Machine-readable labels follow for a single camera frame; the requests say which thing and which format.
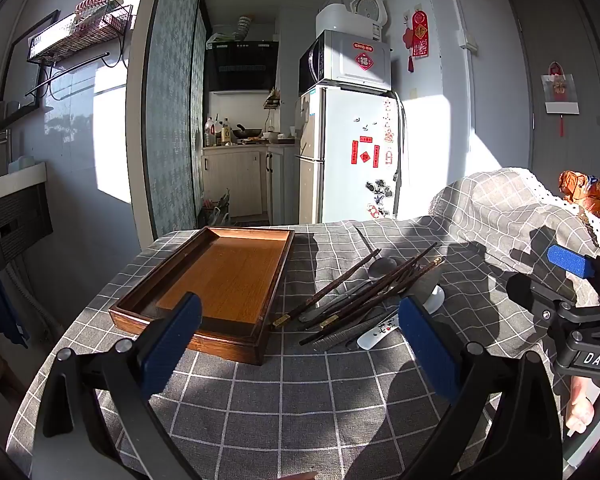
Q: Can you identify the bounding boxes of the person's right hand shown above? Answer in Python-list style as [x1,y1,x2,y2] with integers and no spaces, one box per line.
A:
[564,374,600,437]

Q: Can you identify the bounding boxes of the blue cloth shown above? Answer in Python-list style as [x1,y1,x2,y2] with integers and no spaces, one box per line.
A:
[0,255,31,349]

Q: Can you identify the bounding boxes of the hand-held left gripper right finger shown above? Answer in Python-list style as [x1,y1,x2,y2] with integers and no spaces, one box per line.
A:
[347,296,566,480]

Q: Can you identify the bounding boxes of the black wire wall shelf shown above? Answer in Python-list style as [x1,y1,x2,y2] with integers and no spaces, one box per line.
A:
[25,0,135,100]

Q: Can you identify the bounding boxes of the white refrigerator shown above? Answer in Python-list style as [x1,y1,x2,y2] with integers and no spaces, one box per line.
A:
[295,85,409,225]

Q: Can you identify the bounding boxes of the beige kitchen cabinet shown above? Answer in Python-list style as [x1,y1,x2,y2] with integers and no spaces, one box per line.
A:
[201,142,301,226]

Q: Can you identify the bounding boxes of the red wall ornament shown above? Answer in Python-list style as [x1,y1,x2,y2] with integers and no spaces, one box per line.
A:
[402,8,431,74]

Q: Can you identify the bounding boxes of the white ceramic spoon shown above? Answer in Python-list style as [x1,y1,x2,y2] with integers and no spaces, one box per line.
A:
[356,284,446,352]

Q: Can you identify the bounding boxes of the brown wooden tray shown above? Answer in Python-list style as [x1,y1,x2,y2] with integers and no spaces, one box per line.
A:
[108,226,296,366]

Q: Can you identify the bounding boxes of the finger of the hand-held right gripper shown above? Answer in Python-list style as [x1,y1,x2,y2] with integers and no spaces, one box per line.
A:
[546,244,600,307]
[506,272,582,335]

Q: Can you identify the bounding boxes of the brass-capped wooden chopstick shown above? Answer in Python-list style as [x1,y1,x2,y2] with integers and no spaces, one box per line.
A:
[272,248,383,330]

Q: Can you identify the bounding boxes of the hanging door ornament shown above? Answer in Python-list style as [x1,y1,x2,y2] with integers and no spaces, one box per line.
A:
[541,61,581,139]

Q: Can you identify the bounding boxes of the patterned sliding door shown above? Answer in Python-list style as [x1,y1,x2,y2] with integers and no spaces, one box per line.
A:
[140,0,209,241]

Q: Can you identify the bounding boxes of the orange figurine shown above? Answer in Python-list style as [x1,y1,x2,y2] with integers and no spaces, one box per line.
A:
[558,170,600,222]

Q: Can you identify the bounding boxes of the metal spoon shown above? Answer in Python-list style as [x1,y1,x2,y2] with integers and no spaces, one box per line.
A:
[300,256,399,323]

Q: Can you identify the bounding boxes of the black framed mirror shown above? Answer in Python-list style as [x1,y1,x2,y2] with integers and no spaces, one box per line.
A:
[0,9,61,113]

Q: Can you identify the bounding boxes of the white rice cooker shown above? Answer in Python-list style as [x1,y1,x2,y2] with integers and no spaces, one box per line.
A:
[315,3,385,41]

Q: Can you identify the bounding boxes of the grey checked tablecloth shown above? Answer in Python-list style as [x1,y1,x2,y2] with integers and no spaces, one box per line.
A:
[7,167,600,480]

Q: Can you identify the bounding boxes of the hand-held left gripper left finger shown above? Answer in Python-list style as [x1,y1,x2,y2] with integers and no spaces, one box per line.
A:
[30,291,204,480]

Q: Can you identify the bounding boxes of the white wash basin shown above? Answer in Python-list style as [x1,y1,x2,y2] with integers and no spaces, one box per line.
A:
[0,161,48,206]

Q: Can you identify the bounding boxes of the black range hood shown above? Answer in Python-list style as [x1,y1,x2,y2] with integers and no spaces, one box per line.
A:
[203,40,280,94]

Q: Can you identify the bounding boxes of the bundle of dark chopsticks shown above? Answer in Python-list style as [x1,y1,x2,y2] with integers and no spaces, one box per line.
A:
[285,242,444,347]

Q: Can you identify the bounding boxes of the silver microwave oven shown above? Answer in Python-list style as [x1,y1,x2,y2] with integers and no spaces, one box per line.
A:
[298,30,392,97]

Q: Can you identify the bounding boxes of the grey door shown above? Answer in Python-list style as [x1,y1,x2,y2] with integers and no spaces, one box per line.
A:
[506,0,600,202]

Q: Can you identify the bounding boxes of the plastic bags bundle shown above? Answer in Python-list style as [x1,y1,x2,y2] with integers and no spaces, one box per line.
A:
[202,189,237,229]

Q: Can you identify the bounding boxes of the white wall switch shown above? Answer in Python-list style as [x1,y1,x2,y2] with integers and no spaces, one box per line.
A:
[455,30,479,54]

